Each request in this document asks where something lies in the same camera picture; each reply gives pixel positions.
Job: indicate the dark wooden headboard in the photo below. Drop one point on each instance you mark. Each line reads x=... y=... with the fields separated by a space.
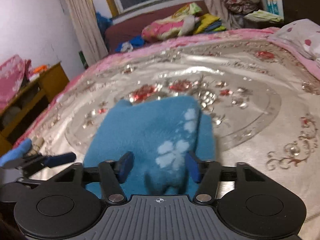
x=301 y=9

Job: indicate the blue white crumpled garment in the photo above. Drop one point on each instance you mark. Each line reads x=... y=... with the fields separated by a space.
x=130 y=45

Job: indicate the green bottle by wall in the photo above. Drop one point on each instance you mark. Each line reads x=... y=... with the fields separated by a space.
x=83 y=60

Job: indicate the yellow teal decorated board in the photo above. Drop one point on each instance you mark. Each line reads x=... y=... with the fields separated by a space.
x=272 y=6

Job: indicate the teal fleece garment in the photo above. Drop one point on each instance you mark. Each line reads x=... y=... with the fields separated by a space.
x=159 y=134

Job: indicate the blue plastic bag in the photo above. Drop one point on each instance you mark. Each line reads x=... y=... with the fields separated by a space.
x=103 y=23

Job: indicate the yellow blue folded clothes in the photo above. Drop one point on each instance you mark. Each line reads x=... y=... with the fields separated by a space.
x=208 y=24

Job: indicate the blue gloved left hand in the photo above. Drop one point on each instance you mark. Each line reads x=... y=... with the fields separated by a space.
x=18 y=152

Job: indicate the pink floral quilt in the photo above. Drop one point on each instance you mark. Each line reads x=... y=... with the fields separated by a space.
x=170 y=45

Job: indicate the orange object on desk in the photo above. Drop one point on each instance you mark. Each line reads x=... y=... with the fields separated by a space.
x=39 y=69

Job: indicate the folded pink yellow quilt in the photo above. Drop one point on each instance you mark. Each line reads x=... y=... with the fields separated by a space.
x=181 y=23

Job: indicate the pink floral cloth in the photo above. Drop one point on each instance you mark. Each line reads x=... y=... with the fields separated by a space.
x=12 y=74

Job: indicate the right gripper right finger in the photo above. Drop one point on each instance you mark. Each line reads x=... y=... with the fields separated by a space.
x=206 y=174

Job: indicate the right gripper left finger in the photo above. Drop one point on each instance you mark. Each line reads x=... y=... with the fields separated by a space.
x=113 y=173

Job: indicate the white heart-print pillow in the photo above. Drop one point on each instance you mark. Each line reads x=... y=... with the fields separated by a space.
x=303 y=35

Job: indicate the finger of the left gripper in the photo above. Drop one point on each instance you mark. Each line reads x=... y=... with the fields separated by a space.
x=15 y=162
x=51 y=161

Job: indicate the left beige curtain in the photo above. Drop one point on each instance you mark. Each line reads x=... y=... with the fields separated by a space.
x=84 y=21

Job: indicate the light green folded cloth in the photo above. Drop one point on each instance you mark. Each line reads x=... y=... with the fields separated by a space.
x=264 y=16

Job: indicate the silver floral bedspread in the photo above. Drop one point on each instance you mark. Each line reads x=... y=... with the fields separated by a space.
x=262 y=100

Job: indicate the wooden side desk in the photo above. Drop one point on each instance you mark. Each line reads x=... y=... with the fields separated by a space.
x=29 y=103

